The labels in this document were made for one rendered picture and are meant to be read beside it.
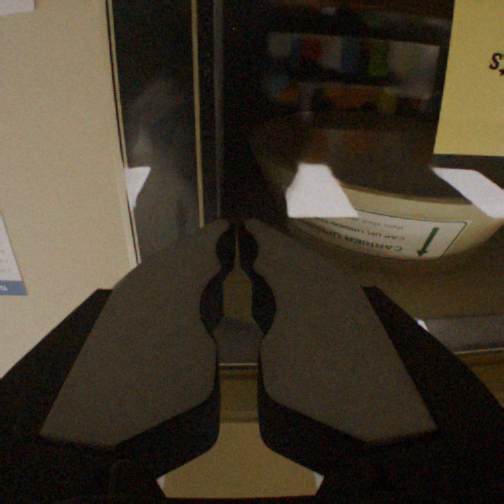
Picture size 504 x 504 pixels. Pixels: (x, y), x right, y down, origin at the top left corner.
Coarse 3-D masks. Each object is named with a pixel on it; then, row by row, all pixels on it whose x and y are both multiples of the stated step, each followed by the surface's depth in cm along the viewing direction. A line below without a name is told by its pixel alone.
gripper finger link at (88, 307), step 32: (64, 320) 8; (96, 320) 8; (32, 352) 7; (64, 352) 7; (0, 384) 6; (32, 384) 6; (0, 416) 6; (32, 416) 6; (0, 448) 5; (32, 448) 5; (64, 448) 5; (0, 480) 5; (32, 480) 5; (64, 480) 5; (96, 480) 5
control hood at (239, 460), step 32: (224, 384) 19; (256, 384) 19; (224, 416) 18; (256, 416) 18; (224, 448) 17; (256, 448) 17; (192, 480) 17; (224, 480) 17; (256, 480) 17; (288, 480) 17
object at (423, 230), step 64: (128, 0) 10; (192, 0) 10; (256, 0) 10; (320, 0) 10; (384, 0) 10; (448, 0) 10; (128, 64) 11; (192, 64) 11; (256, 64) 11; (320, 64) 11; (384, 64) 11; (128, 128) 12; (192, 128) 12; (256, 128) 12; (320, 128) 12; (384, 128) 12; (128, 192) 13; (192, 192) 13; (256, 192) 13; (320, 192) 13; (384, 192) 13; (448, 192) 13; (384, 256) 15; (448, 256) 15; (448, 320) 17
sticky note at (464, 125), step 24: (456, 0) 10; (480, 0) 10; (456, 24) 10; (480, 24) 10; (456, 48) 11; (480, 48) 11; (456, 72) 11; (480, 72) 11; (456, 96) 11; (480, 96) 11; (456, 120) 12; (480, 120) 12; (456, 144) 12; (480, 144) 12
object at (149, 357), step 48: (192, 240) 11; (144, 288) 9; (192, 288) 9; (96, 336) 7; (144, 336) 7; (192, 336) 7; (96, 384) 6; (144, 384) 6; (192, 384) 6; (48, 432) 5; (96, 432) 6; (144, 432) 6; (192, 432) 6
